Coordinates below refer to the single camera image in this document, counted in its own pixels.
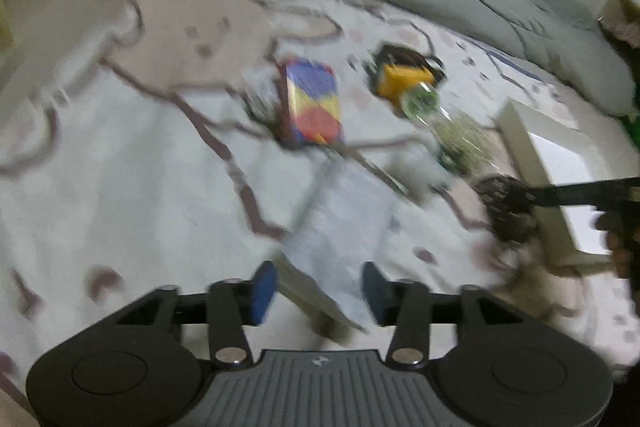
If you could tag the bag of rubber bands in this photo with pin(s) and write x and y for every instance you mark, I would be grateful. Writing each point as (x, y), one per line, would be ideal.
(464, 146)

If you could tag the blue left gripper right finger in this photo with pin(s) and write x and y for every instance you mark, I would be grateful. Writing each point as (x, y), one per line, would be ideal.
(380, 295)

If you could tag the yellow headlamp with strap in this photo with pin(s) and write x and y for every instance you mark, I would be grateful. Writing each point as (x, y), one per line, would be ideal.
(407, 79)

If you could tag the white shallow cardboard tray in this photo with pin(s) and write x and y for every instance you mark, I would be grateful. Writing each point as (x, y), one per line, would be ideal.
(546, 152)

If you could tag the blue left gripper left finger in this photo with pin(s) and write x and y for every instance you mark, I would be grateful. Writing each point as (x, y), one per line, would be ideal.
(263, 287)

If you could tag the colourful playing card box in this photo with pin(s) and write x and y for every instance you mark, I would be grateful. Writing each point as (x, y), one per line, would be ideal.
(311, 110)

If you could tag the grey tissue pack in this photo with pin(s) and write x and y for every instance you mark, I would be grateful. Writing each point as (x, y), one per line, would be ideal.
(343, 225)

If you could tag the cartoon bear blanket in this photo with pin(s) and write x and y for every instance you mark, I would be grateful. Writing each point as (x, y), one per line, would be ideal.
(138, 199)

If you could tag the white string ball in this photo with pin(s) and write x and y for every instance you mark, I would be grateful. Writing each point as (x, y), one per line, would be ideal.
(264, 105)

